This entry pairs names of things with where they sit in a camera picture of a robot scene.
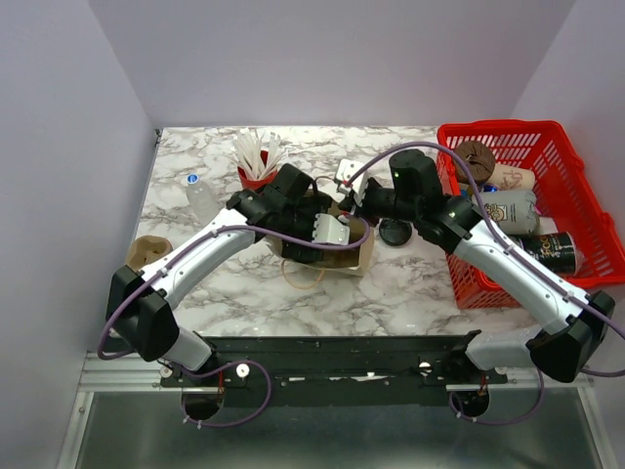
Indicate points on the white wrapped straws bundle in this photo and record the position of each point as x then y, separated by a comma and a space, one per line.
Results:
247, 150

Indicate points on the beige printed paper cup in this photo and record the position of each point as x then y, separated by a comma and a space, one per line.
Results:
506, 177

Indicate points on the beige paper takeout bag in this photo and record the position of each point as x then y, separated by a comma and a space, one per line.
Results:
353, 262

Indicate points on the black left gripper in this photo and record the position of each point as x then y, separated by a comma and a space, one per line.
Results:
311, 207

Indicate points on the red plastic cup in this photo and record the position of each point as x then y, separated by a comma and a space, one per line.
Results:
254, 185

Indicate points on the grey printed snack bag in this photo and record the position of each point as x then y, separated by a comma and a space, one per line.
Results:
514, 211

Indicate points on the clear plastic water bottle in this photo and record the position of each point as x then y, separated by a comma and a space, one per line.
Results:
201, 199

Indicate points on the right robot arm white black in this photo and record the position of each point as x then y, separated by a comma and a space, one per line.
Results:
571, 323

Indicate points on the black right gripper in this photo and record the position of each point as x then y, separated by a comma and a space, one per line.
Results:
350, 203

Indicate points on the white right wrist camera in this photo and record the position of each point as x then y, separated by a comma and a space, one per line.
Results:
351, 178

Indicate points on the black mounting rail base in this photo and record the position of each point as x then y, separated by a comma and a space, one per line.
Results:
338, 371

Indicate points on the black printed can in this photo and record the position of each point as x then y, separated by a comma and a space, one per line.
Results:
557, 252

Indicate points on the red plastic basket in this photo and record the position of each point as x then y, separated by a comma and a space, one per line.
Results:
562, 190

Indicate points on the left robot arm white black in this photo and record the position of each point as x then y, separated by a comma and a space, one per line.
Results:
141, 303

